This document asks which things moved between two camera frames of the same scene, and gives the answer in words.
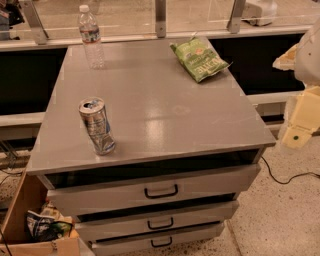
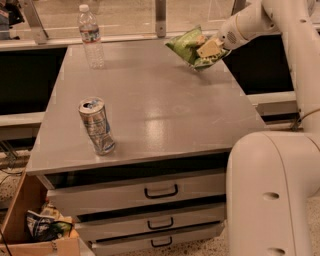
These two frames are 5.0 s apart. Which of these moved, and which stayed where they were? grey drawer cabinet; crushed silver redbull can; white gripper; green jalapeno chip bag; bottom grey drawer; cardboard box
Moved: white gripper; green jalapeno chip bag
Stayed: grey drawer cabinet; bottom grey drawer; crushed silver redbull can; cardboard box
